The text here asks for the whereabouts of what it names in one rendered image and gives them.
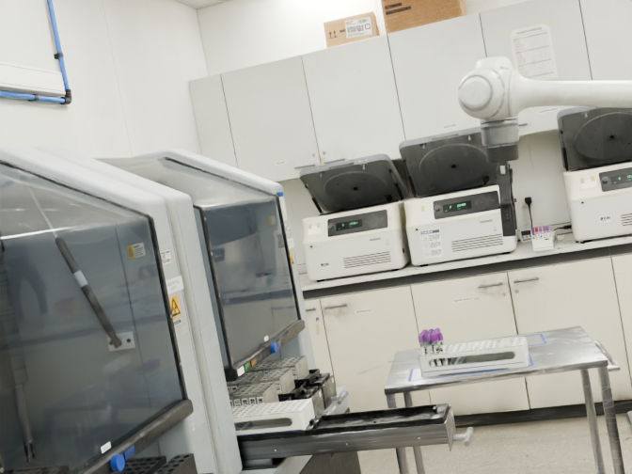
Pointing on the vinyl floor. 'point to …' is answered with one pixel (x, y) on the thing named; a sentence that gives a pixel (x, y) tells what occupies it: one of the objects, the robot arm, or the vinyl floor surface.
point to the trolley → (550, 348)
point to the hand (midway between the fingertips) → (510, 228)
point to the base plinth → (537, 414)
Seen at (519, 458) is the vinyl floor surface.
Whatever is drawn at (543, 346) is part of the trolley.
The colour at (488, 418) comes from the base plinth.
